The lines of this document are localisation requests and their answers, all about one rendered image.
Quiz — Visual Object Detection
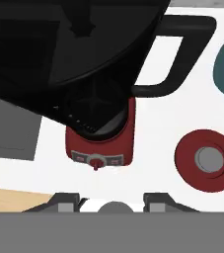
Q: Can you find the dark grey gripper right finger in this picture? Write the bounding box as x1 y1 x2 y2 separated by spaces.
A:
143 192 202 213

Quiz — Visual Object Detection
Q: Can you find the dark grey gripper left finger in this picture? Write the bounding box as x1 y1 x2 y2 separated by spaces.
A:
22 192 82 213

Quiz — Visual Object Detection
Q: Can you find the red round blender lid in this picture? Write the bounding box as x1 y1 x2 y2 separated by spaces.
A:
174 128 224 194

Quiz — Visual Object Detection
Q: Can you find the red and black blender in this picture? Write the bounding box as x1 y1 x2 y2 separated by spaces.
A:
0 0 218 173

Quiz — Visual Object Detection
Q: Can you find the light wooden cupboard front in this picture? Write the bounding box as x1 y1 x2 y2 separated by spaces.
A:
0 186 54 213

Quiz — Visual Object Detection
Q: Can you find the grey flat panel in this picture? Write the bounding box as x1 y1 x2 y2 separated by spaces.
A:
0 92 43 162

